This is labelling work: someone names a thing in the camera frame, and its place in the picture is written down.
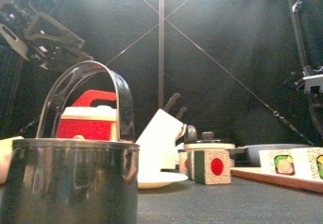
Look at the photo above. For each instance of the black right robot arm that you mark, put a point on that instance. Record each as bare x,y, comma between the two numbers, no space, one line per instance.
313,84

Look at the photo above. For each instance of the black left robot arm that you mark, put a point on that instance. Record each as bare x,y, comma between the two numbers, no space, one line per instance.
5,86

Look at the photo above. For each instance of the cream toy food piece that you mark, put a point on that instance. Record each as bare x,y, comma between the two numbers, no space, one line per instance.
6,158

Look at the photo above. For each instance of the sushi roll piece red centre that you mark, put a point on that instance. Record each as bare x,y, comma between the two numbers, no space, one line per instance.
213,167
185,163

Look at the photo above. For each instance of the white plate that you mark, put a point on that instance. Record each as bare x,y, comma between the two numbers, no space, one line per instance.
162,179

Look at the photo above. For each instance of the white sushi roll piece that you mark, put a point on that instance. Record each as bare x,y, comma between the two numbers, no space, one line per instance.
309,163
278,163

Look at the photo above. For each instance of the white knife block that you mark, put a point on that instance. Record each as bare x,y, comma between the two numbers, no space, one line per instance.
158,139

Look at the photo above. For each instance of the cream pot with black lid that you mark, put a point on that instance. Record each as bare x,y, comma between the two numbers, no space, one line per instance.
209,145

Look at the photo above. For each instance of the grey bowl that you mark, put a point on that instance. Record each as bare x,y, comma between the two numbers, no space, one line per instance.
273,152

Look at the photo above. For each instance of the wooden serving board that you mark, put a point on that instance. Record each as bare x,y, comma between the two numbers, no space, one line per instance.
269,176

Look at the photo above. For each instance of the vertical metal frame pole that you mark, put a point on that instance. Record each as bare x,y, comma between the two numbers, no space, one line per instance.
162,45

